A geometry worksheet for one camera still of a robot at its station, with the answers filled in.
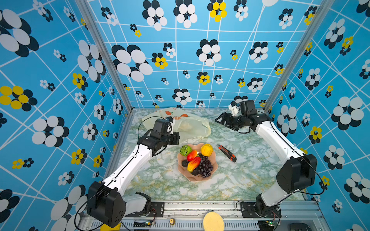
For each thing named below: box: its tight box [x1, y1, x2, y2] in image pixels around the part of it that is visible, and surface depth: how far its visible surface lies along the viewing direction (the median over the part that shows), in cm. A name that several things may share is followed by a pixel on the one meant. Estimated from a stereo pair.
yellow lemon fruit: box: [200, 143, 214, 157], surface depth 88 cm
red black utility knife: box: [216, 143, 238, 163], surface depth 95 cm
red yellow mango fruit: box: [186, 156, 202, 173], surface depth 81 cm
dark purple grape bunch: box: [198, 153, 214, 179], surface depth 82 cm
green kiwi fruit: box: [179, 144, 192, 157], surface depth 86 cm
